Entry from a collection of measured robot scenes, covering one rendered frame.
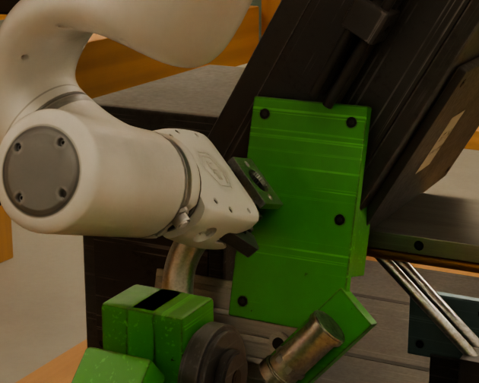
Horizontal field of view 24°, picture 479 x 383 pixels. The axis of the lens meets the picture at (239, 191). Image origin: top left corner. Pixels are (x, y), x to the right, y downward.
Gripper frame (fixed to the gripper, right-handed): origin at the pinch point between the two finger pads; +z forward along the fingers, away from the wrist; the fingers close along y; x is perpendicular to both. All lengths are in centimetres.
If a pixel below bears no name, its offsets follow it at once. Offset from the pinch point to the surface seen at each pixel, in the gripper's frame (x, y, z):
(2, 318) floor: 171, 95, 231
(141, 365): 4.4, -13.1, -25.5
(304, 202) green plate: -4.3, -3.9, 2.6
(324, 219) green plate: -4.9, -6.3, 2.6
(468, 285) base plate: 1, -11, 70
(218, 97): 0.5, 15.4, 16.6
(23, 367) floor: 155, 67, 202
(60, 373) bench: 40.0, 5.0, 24.9
